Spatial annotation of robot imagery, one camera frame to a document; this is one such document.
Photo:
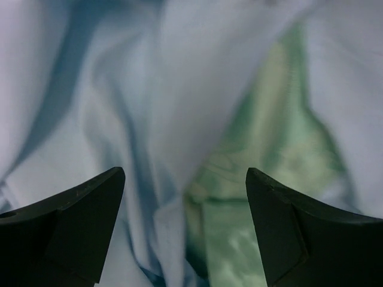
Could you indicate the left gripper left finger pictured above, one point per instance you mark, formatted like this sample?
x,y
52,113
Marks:
x,y
62,240

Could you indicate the green and blue pillowcase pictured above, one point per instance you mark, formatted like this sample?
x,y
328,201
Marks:
x,y
186,96

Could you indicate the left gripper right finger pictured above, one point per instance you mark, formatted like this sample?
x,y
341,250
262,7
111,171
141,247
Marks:
x,y
305,242

